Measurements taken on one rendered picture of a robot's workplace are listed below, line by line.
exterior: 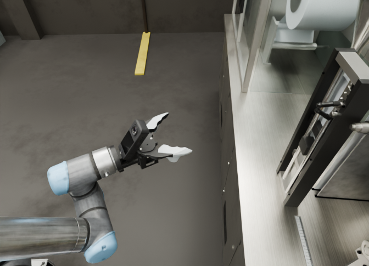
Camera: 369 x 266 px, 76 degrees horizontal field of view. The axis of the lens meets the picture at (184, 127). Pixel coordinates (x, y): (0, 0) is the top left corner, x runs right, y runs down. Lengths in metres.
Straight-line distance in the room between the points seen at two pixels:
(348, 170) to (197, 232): 1.18
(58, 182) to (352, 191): 0.96
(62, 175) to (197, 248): 1.32
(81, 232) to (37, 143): 2.12
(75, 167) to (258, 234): 0.62
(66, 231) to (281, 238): 0.66
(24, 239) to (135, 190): 1.52
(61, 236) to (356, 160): 0.83
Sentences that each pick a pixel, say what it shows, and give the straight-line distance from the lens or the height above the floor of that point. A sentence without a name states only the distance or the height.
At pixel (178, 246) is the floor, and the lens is 1.81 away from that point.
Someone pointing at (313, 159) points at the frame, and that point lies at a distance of 0.77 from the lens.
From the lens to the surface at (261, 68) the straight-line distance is 1.36.
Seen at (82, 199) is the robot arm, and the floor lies 1.15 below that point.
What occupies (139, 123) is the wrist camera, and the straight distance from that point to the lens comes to 0.58.
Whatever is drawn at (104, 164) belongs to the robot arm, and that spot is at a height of 1.24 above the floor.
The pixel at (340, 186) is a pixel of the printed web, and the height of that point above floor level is 0.98.
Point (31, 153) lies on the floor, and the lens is 2.63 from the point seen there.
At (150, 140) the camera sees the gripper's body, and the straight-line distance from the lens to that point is 0.64.
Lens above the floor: 1.72
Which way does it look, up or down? 45 degrees down
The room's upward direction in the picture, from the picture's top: straight up
